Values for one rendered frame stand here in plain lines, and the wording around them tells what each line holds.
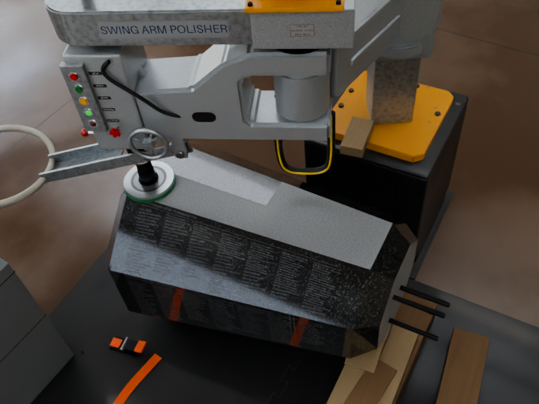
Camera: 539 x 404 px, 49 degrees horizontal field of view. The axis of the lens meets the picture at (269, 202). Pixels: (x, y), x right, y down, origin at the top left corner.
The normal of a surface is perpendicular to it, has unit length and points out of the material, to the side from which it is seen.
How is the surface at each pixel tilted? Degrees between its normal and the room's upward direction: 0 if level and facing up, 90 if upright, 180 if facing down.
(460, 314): 0
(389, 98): 90
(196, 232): 45
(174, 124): 90
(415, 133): 0
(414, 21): 90
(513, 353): 0
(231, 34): 90
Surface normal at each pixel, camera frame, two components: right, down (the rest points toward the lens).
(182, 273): -0.35, 0.04
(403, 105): 0.02, 0.76
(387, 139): -0.08, -0.66
